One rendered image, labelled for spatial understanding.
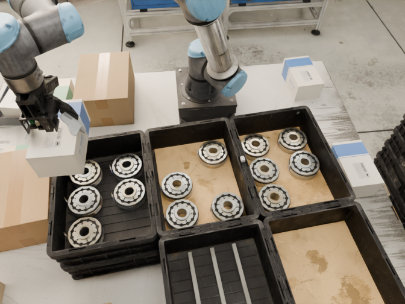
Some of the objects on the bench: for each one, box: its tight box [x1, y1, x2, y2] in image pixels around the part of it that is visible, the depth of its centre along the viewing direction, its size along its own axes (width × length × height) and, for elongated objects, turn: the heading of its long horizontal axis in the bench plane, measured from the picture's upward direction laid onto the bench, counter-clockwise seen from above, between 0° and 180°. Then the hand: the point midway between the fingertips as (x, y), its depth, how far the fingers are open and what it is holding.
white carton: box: [330, 139, 385, 198], centre depth 130 cm, size 20×12×9 cm, turn 8°
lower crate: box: [60, 236, 161, 280], centre depth 118 cm, size 40×30×12 cm
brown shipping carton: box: [72, 51, 135, 127], centre depth 151 cm, size 30×22×16 cm
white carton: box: [281, 55, 324, 101], centre depth 161 cm, size 20×12×9 cm, turn 10°
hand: (59, 133), depth 94 cm, fingers closed on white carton, 13 cm apart
